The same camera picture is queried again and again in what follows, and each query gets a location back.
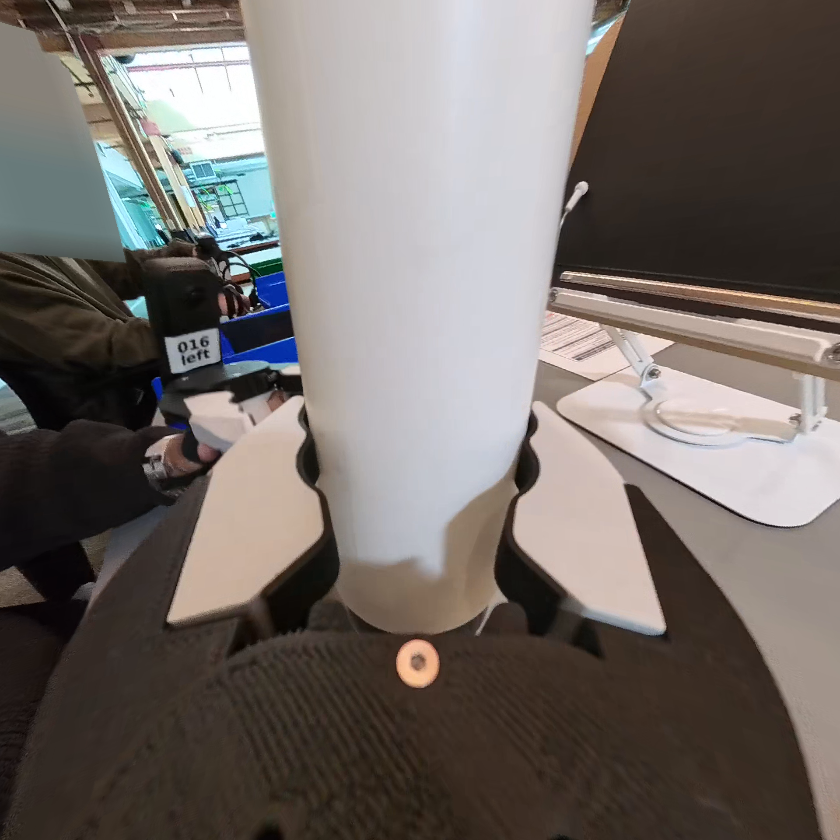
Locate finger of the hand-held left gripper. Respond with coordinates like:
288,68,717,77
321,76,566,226
236,366,304,426

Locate black panel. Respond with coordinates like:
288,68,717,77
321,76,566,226
556,0,840,324

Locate large blue plastic bin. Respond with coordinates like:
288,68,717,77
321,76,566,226
220,307,294,368

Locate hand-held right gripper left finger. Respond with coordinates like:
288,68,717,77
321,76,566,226
166,394,340,632

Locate person's left hand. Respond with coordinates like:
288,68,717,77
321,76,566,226
163,434,223,480

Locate white metal book stand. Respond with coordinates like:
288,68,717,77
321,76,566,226
548,180,840,527

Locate person's left forearm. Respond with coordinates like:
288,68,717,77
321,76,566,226
0,420,178,572

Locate white water bottle black cap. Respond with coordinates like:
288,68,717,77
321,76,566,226
239,0,595,635

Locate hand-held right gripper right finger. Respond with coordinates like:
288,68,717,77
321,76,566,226
495,400,668,643

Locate printed paper sheet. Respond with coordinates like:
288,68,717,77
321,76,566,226
538,311,675,383

